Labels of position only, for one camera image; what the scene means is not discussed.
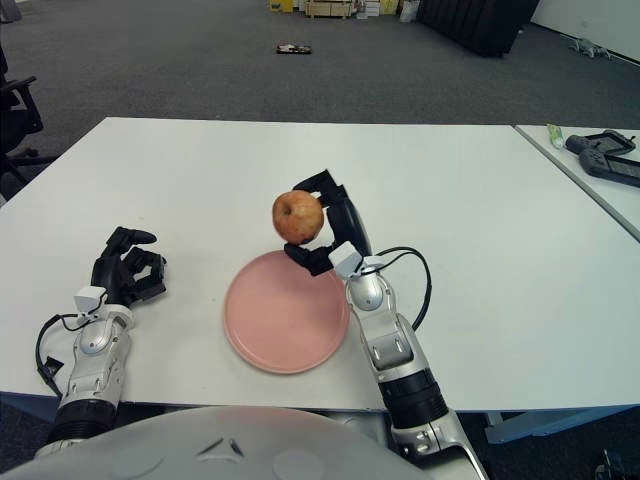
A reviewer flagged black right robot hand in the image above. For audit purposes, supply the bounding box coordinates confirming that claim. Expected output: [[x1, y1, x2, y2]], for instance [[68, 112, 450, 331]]
[[283, 168, 374, 277]]

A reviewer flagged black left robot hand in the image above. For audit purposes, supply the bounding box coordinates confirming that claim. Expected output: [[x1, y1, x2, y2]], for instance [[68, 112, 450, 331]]
[[90, 225, 169, 309]]

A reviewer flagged red-yellow apple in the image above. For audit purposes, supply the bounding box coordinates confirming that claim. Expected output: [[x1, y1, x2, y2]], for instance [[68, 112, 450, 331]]
[[272, 190, 325, 245]]

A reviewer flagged pink round plate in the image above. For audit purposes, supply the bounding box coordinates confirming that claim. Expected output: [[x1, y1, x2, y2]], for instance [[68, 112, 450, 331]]
[[223, 250, 351, 375]]

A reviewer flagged black office chair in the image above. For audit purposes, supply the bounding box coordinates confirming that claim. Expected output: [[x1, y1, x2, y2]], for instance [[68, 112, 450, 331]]
[[0, 49, 54, 201]]

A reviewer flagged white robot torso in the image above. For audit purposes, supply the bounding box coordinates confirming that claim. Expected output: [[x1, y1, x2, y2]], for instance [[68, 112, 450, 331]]
[[0, 405, 431, 480]]

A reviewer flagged wooden pallet crate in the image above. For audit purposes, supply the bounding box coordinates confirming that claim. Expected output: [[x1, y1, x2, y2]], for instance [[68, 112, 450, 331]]
[[304, 0, 354, 20]]

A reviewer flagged stack of cardboard boxes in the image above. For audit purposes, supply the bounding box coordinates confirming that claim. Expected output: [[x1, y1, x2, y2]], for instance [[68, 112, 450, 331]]
[[352, 0, 401, 20]]

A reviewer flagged black curtain partition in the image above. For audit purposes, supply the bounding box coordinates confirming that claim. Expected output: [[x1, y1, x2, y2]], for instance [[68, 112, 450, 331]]
[[417, 0, 541, 59]]

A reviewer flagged black handheld controller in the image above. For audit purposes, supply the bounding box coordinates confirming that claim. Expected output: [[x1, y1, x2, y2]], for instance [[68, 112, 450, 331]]
[[564, 129, 639, 156]]

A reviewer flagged grey handheld controller with screen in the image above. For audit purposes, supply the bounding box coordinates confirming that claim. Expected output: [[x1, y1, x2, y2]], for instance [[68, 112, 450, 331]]
[[578, 148, 640, 189]]

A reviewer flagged grey robot dog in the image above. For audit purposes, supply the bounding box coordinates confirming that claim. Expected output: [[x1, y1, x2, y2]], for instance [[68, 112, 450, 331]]
[[572, 38, 614, 60]]

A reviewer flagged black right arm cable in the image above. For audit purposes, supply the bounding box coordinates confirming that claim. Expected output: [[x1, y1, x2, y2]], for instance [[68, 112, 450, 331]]
[[362, 247, 433, 331]]

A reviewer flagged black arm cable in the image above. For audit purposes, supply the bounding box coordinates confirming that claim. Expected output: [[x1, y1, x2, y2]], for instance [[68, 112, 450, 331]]
[[34, 313, 84, 396], [362, 247, 433, 331]]

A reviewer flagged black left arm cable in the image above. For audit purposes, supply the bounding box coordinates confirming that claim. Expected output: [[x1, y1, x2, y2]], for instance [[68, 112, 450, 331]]
[[34, 313, 84, 396]]

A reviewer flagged blue-grey table frame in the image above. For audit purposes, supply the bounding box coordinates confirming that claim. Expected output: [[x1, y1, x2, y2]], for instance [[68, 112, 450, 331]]
[[484, 407, 640, 445]]

